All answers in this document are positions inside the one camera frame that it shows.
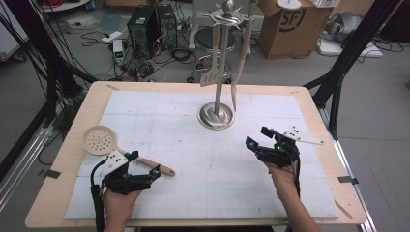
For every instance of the metal utensil rack stand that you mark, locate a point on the metal utensil rack stand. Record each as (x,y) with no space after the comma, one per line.
(222,64)

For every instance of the large black computer tower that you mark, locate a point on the large black computer tower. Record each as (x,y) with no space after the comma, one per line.
(141,32)

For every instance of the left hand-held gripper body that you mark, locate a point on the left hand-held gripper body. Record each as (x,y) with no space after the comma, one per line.
(127,182)

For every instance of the thin wooden stick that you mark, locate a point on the thin wooden stick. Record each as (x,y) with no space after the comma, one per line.
(343,210)

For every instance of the white gridded mat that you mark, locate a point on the white gridded mat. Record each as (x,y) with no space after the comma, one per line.
(180,145)

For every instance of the black round stool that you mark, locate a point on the black round stool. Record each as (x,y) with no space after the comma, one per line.
(206,40)

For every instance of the white power supply unit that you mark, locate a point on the white power supply unit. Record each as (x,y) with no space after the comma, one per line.
(118,51)

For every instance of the white power strip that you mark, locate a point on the white power strip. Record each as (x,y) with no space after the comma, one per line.
(112,36)

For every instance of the person's left hand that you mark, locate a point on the person's left hand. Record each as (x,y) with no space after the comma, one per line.
(122,206)

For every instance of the black tape strip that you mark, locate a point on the black tape strip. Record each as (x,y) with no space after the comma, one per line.
(52,174)
(348,180)

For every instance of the black metal frame stand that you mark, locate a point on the black metal frame stand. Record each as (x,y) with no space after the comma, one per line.
(51,64)
(351,51)

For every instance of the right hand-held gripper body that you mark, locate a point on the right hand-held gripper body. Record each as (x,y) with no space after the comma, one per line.
(278,153)

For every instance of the beige slotted spatula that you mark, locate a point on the beige slotted spatula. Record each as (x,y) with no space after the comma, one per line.
(211,74)

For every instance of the silver crumpled bag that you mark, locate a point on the silver crumpled bag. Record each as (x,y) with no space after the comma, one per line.
(346,24)

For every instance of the white round disc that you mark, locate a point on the white round disc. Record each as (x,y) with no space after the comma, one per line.
(288,3)

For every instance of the person's right hand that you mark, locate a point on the person's right hand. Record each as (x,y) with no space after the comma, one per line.
(283,180)

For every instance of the beige solid spatula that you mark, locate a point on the beige solid spatula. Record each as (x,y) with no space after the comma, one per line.
(240,64)

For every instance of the narrow black computer tower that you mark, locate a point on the narrow black computer tower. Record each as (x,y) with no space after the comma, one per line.
(168,25)

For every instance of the aluminium rail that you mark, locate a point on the aluminium rail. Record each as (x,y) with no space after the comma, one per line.
(22,161)
(351,180)

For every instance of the brown cardboard box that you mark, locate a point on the brown cardboard box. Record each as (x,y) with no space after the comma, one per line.
(290,29)

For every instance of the beige skimmer spoon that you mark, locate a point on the beige skimmer spoon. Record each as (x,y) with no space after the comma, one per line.
(98,138)

